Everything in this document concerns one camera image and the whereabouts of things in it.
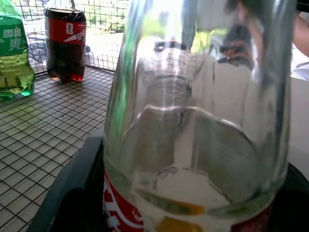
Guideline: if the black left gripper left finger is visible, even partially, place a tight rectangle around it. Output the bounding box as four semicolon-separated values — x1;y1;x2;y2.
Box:
26;135;108;232

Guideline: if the wire mesh basket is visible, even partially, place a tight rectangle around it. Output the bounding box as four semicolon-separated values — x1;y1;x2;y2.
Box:
0;0;131;232

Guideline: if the clear plastic bottle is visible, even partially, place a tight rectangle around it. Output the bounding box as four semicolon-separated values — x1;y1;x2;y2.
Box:
103;0;297;232

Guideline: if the green plastic soda bottle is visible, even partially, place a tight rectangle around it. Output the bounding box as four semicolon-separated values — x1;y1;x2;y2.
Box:
0;0;36;101

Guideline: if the person in white clothing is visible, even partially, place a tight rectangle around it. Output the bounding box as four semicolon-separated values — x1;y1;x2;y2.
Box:
291;11;309;81

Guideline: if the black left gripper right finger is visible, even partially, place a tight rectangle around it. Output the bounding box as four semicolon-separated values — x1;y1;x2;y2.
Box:
270;163;309;232

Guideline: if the dark cola plastic bottle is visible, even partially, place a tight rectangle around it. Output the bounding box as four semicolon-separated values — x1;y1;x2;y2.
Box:
44;7;87;84

